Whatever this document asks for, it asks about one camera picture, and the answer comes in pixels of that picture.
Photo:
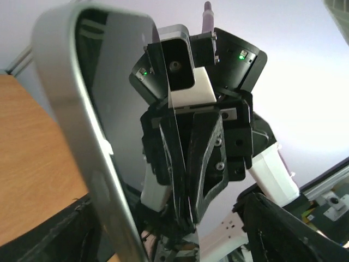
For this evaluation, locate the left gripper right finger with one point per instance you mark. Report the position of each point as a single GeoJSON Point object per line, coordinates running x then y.
{"type": "Point", "coordinates": [274, 234]}

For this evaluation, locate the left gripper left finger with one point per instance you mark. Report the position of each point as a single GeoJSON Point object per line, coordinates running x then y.
{"type": "Point", "coordinates": [73, 234]}

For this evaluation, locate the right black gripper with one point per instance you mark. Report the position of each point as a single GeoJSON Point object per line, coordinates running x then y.
{"type": "Point", "coordinates": [207, 158]}

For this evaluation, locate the black smartphone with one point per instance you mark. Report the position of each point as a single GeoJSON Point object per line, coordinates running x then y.
{"type": "Point", "coordinates": [96, 65]}

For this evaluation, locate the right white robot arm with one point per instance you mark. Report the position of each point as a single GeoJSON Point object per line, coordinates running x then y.
{"type": "Point", "coordinates": [239, 67]}

